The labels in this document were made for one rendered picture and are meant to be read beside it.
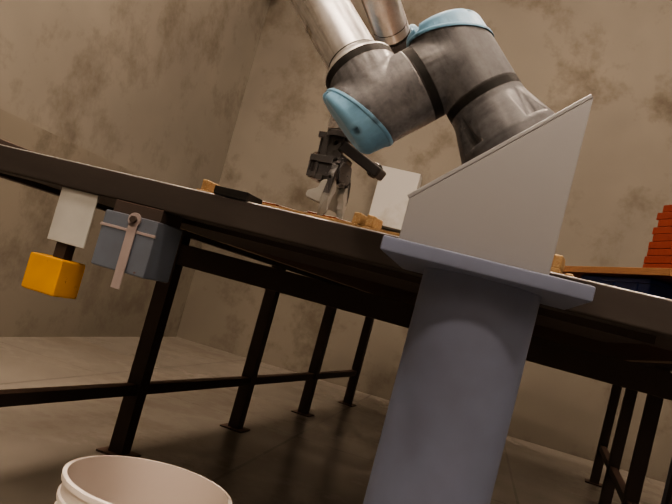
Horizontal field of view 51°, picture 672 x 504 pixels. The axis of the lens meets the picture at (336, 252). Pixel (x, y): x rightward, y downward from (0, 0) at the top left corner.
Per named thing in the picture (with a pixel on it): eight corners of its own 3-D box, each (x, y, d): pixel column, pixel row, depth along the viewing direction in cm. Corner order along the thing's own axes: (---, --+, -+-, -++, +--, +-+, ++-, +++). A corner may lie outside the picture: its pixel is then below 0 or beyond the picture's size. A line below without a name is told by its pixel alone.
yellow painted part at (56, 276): (52, 296, 149) (83, 190, 151) (19, 286, 152) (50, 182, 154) (76, 299, 157) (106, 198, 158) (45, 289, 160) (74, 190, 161)
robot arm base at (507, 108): (563, 112, 94) (526, 51, 95) (463, 169, 97) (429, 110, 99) (561, 138, 108) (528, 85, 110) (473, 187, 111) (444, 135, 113)
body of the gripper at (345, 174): (317, 185, 166) (328, 136, 167) (350, 191, 163) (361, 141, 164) (304, 177, 159) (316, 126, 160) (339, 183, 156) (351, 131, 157)
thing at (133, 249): (135, 294, 142) (160, 208, 143) (80, 278, 146) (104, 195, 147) (165, 299, 152) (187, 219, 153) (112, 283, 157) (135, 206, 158)
